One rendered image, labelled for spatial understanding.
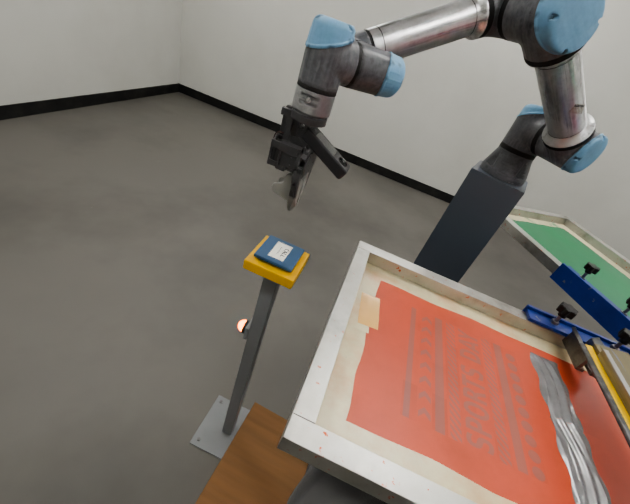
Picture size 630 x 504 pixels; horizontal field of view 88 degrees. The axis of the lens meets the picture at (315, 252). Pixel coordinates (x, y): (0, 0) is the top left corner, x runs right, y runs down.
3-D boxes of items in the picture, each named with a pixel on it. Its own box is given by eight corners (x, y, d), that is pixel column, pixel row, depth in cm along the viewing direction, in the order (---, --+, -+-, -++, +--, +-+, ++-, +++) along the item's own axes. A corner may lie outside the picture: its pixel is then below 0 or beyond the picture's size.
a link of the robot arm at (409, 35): (513, -35, 75) (315, 25, 70) (552, -33, 68) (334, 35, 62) (501, 24, 84) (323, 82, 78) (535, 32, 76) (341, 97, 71)
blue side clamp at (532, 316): (515, 332, 89) (532, 315, 85) (511, 320, 93) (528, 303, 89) (625, 381, 86) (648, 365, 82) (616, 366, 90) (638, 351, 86)
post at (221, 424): (189, 443, 130) (217, 259, 75) (218, 395, 147) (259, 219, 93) (238, 469, 128) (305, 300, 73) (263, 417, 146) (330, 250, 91)
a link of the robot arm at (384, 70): (386, 48, 67) (339, 32, 62) (415, 61, 59) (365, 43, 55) (371, 88, 72) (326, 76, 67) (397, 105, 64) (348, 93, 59)
